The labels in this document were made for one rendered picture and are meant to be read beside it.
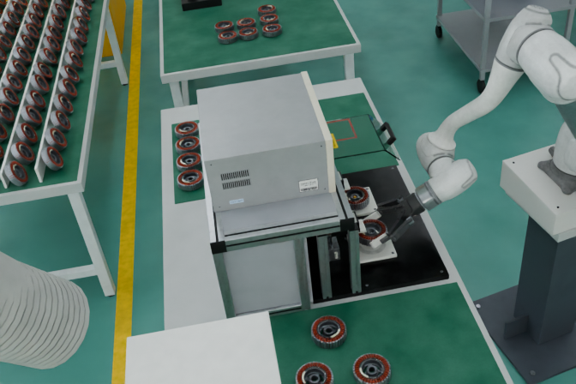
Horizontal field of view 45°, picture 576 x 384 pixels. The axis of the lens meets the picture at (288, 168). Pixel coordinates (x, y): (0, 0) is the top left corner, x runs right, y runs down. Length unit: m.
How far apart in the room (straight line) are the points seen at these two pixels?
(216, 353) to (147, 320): 1.80
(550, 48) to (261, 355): 1.11
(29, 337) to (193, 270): 1.39
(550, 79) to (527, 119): 2.63
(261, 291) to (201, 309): 0.25
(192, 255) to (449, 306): 0.94
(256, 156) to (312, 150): 0.17
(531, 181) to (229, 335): 1.40
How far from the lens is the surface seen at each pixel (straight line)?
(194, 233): 2.68
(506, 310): 3.34
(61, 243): 4.04
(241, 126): 2.18
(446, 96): 4.79
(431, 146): 2.44
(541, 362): 3.19
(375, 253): 2.45
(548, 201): 2.62
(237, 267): 2.16
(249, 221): 2.12
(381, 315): 2.31
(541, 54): 2.01
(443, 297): 2.37
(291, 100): 2.27
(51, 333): 1.23
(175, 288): 2.49
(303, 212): 2.12
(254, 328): 1.70
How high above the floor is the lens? 2.50
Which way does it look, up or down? 37 degrees down
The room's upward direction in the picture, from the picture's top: 7 degrees counter-clockwise
